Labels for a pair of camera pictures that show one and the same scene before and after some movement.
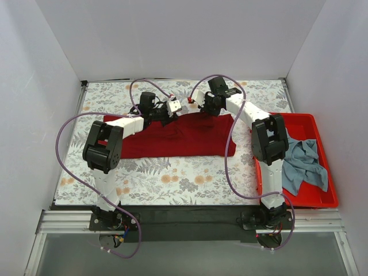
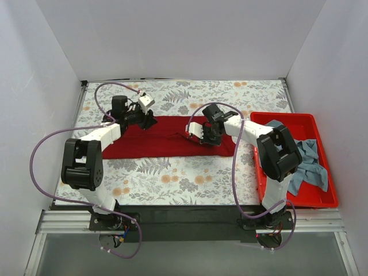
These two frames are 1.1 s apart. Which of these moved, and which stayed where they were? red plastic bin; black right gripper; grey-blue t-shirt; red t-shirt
Moved: black right gripper
Stayed: red t-shirt; red plastic bin; grey-blue t-shirt
